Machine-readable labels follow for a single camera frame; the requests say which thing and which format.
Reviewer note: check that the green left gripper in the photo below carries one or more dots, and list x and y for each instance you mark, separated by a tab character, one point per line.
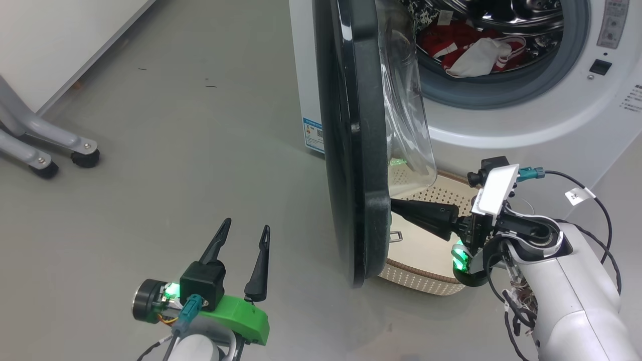
241	321

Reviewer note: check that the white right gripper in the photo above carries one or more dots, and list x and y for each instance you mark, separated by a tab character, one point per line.
496	193

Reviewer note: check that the black washer door glass bowl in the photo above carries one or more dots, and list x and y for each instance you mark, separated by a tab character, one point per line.
351	150

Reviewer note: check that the red garment white trim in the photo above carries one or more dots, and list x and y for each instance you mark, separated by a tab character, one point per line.
451	42

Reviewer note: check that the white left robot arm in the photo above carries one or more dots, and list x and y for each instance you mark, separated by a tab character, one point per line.
198	351

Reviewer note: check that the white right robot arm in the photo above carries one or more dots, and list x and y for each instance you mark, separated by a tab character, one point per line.
577	301

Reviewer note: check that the cream laundry basket brown rim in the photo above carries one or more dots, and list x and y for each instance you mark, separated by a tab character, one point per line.
421	250

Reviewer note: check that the white front-load washing machine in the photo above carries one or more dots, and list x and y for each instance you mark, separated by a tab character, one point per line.
501	120

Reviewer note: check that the blue energy label sticker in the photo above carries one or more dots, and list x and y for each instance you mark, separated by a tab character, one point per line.
313	135

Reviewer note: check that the black caster wheel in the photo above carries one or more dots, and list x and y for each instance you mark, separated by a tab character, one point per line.
45	171
85	159

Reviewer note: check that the white partition panel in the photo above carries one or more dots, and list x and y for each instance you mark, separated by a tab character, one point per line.
50	40

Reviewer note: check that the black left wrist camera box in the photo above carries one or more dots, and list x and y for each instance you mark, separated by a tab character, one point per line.
203	281

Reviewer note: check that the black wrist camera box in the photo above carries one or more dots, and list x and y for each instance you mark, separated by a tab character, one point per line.
203	281
494	164

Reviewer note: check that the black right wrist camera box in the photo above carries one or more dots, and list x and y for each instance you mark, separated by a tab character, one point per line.
494	164

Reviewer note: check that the grey metal frame leg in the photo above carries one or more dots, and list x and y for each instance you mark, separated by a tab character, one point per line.
45	133
20	150

